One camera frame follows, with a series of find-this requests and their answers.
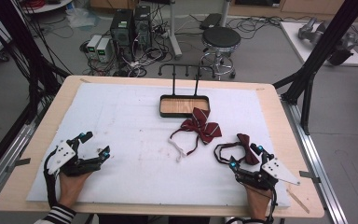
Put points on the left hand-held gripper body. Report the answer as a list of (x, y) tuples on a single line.
[(74, 165)]

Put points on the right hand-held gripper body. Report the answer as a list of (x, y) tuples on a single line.
[(254, 179)]

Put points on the plain dark red bow tie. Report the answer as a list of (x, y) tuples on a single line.
[(245, 141)]

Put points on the black rack with wooden tray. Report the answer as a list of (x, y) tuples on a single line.
[(183, 105)]

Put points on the person's right hand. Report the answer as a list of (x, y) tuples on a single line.
[(258, 202)]

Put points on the person's left hand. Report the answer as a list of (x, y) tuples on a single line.
[(70, 189)]

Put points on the white foam mat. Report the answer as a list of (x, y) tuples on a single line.
[(130, 140)]

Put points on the thin wooden stick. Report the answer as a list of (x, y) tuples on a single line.
[(297, 200)]

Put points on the striped dark red bow tie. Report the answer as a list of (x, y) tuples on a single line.
[(200, 126)]

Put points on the grey metal clip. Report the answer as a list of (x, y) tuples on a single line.
[(309, 175), (18, 163)]

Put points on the white power supply unit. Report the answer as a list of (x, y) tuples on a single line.
[(104, 49), (93, 45)]

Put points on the black computer tower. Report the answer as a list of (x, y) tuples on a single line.
[(142, 31), (121, 28)]

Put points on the white floor board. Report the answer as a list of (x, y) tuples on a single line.
[(295, 40)]

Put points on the black round stool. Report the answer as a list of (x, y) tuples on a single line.
[(221, 36)]

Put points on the clear plastic bag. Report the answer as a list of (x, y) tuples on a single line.
[(82, 18)]

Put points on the black bulky device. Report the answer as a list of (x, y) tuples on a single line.
[(340, 56)]

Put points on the white stand leg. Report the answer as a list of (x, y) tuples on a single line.
[(174, 37), (225, 12)]

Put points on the round white table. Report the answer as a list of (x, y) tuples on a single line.
[(48, 6)]

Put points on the brown wooden cabinet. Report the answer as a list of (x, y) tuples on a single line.
[(112, 3), (307, 7)]

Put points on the black flat box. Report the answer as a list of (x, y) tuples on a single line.
[(210, 21)]

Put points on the aluminium rail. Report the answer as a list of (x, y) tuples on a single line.
[(9, 155), (317, 174)]

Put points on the black metal frame stand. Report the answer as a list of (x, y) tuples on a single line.
[(323, 46), (18, 37)]

